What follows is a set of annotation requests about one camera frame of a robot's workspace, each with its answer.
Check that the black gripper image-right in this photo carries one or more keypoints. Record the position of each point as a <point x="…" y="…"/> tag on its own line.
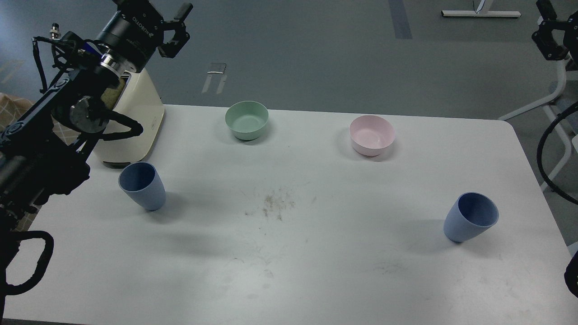
<point x="544" y="39"/>

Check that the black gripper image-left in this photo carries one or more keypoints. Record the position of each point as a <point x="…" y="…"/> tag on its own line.
<point x="134" y="32"/>

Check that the blue cup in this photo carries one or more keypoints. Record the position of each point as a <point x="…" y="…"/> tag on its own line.
<point x="142" y="183"/>
<point x="471" y="215"/>

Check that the white table leg base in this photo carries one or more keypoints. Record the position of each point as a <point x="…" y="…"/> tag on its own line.
<point x="482" y="10"/>

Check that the toast slice front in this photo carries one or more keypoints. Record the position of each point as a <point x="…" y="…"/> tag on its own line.
<point x="111" y="96"/>

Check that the green bowl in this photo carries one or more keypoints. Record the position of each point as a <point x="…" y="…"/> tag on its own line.
<point x="247" y="120"/>

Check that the pink bowl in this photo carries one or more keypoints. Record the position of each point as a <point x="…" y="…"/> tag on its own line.
<point x="371" y="135"/>

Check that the white chair frame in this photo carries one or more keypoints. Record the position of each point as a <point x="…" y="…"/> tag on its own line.
<point x="563" y="93"/>

